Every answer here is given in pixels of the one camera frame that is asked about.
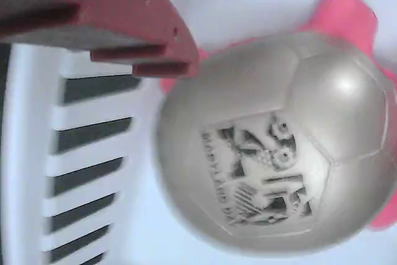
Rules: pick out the red turtle toy silver shell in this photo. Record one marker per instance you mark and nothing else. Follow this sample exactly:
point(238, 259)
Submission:
point(325, 91)

